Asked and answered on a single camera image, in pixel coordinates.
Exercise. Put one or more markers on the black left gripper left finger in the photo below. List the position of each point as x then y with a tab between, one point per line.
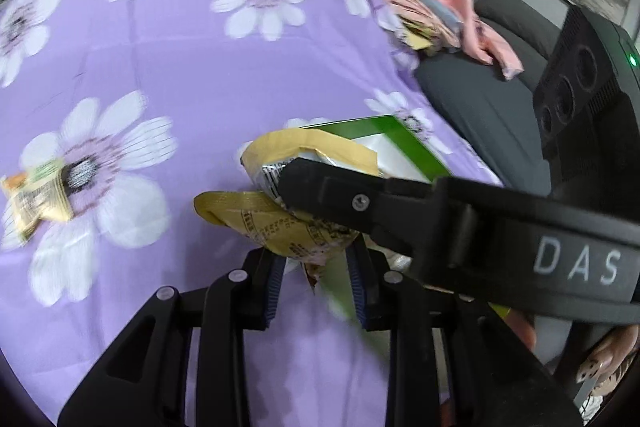
142	377

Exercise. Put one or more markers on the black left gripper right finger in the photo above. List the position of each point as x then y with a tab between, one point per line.
445	350

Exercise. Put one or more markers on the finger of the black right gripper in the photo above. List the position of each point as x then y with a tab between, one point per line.
392	211

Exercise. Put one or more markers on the green cardboard box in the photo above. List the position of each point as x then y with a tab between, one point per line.
399	149

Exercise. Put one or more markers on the yellow snack packet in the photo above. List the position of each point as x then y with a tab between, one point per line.
308	240

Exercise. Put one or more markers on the hand with painted nails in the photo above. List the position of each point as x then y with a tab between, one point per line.
606	363

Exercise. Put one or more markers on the dark grey sofa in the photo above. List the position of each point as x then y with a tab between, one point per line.
497	116

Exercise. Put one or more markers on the pink clothes pile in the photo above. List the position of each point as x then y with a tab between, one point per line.
455	25

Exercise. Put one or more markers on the green-orange snack packet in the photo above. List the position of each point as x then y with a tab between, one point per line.
35	195

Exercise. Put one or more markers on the purple floral cloth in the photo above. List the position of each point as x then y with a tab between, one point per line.
155	100

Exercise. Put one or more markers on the black camera box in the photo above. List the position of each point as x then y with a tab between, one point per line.
587	110

